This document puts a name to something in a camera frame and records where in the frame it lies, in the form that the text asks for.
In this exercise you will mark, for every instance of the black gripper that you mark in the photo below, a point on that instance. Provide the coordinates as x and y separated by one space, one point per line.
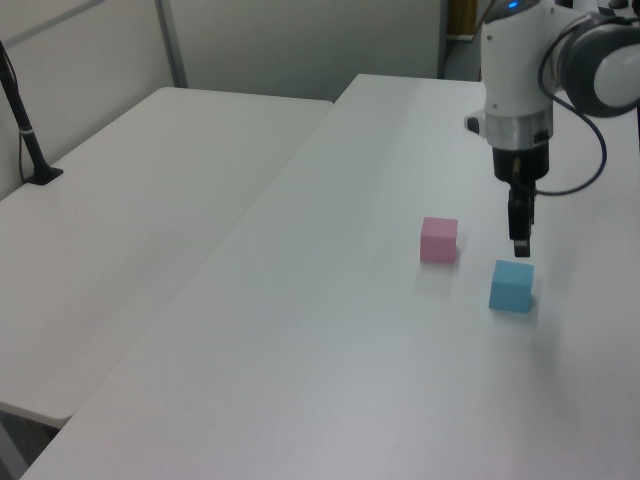
520 162

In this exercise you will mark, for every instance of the blue foam cube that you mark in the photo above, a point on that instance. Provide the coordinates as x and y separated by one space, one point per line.
510 287

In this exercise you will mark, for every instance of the pink foam cube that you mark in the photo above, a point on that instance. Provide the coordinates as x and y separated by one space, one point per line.
438 240

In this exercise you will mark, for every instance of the white side table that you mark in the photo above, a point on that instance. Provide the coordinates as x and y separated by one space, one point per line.
130 225

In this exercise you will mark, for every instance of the black vertical post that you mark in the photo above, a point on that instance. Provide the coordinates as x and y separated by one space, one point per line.
444 37

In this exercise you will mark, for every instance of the grey partition frame post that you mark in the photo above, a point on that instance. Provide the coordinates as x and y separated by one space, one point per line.
172 42

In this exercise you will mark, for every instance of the black pole camera stand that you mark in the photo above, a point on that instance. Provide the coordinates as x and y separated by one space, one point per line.
22 120

